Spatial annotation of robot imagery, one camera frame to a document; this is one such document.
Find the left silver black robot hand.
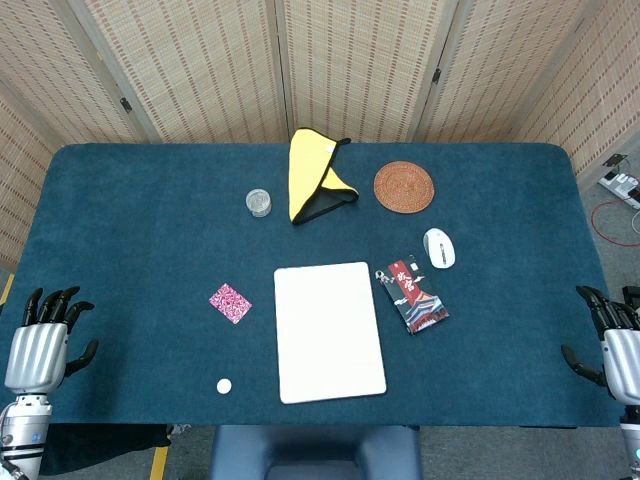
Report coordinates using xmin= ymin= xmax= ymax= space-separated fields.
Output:
xmin=3 ymin=285 xmax=100 ymax=396

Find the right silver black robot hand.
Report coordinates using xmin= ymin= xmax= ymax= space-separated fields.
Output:
xmin=560 ymin=284 xmax=640 ymax=406

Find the pink patterned card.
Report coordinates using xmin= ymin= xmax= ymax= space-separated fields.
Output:
xmin=208 ymin=282 xmax=254 ymax=326

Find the white rectangular board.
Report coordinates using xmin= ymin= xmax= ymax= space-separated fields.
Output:
xmin=273 ymin=260 xmax=388 ymax=405

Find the blue felt table cover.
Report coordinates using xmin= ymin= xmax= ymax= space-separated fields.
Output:
xmin=0 ymin=143 xmax=636 ymax=429

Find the white power strip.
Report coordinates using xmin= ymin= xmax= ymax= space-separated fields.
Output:
xmin=597 ymin=167 xmax=640 ymax=210

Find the bamboo folding screen panel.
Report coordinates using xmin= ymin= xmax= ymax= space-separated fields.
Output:
xmin=82 ymin=0 xmax=289 ymax=145
xmin=0 ymin=0 xmax=144 ymax=146
xmin=424 ymin=0 xmax=586 ymax=145
xmin=0 ymin=92 xmax=54 ymax=271
xmin=524 ymin=0 xmax=640 ymax=176
xmin=282 ymin=0 xmax=446 ymax=145

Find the red black printed booklet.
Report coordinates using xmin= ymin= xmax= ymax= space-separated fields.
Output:
xmin=387 ymin=253 xmax=451 ymax=336

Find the white computer mouse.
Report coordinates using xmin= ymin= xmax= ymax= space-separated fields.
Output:
xmin=422 ymin=227 xmax=457 ymax=270

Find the clear round lidded container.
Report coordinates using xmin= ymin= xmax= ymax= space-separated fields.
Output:
xmin=245 ymin=188 xmax=274 ymax=219

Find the brown woven round coaster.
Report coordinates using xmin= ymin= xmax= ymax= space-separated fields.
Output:
xmin=373 ymin=160 xmax=436 ymax=214

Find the dark blue chair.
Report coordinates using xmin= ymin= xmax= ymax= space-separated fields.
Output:
xmin=208 ymin=424 xmax=424 ymax=480

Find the yellow black folded cloth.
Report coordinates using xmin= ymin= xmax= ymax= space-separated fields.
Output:
xmin=288 ymin=128 xmax=361 ymax=227

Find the red cable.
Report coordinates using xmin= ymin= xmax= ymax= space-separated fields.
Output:
xmin=590 ymin=200 xmax=640 ymax=247

